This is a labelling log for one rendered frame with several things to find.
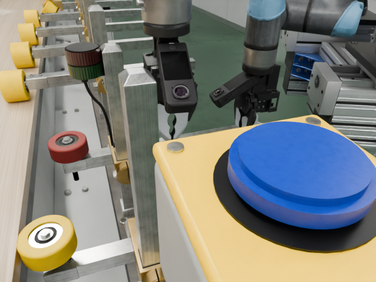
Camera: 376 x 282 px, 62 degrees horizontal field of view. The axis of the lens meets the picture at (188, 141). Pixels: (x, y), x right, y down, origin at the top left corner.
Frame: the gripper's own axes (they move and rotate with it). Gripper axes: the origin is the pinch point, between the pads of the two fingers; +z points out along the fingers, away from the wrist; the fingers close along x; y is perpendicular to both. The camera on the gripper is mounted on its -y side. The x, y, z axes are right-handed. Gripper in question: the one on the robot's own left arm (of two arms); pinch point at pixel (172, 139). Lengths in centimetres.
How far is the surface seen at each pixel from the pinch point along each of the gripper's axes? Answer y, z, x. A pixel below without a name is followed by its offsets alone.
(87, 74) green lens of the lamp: 6.7, -10.9, 13.2
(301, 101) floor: 177, 98, -153
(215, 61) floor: 291, 98, -107
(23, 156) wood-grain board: 9.6, 6.4, 28.6
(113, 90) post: 8.4, -6.8, 9.3
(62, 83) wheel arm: 36.4, 2.6, 22.7
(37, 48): 61, 1, 32
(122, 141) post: 8.4, 4.7, 8.9
